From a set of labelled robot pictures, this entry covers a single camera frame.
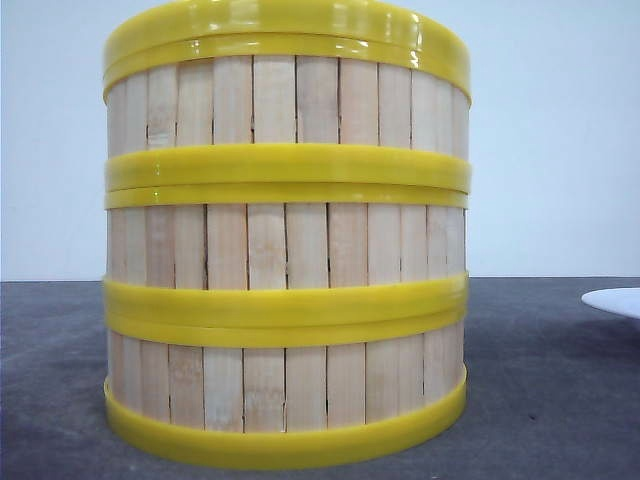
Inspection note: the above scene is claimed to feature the yellow rimmed steamer lid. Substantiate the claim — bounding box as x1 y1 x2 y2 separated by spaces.
103 1 470 93

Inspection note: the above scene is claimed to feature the front bamboo steamer basket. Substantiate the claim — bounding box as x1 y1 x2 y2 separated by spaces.
104 273 468 470

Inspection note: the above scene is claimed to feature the white plate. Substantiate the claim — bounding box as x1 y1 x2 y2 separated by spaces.
581 287 640 319

